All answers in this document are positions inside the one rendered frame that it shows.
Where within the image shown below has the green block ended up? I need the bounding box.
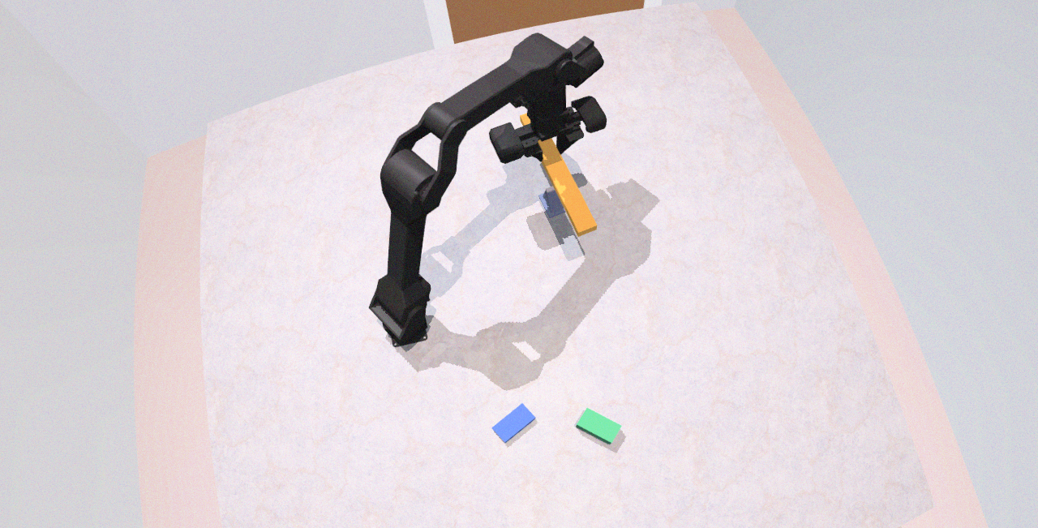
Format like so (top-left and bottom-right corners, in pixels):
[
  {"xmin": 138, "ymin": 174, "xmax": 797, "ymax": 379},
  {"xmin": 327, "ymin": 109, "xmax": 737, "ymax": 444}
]
[{"xmin": 576, "ymin": 408, "xmax": 622, "ymax": 444}]

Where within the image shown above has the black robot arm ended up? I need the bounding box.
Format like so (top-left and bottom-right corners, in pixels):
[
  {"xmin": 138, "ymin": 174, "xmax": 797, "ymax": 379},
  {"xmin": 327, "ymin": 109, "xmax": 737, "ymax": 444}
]
[{"xmin": 368, "ymin": 32, "xmax": 604, "ymax": 348}]

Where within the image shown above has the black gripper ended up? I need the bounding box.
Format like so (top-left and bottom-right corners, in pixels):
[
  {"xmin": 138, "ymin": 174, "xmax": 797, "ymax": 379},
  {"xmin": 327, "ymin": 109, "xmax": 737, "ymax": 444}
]
[{"xmin": 489, "ymin": 96, "xmax": 607, "ymax": 164}]

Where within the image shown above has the orange bar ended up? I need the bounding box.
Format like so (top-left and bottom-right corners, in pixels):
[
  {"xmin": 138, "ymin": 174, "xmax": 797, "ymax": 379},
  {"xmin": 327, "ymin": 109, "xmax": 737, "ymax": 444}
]
[{"xmin": 538, "ymin": 138, "xmax": 597, "ymax": 237}]

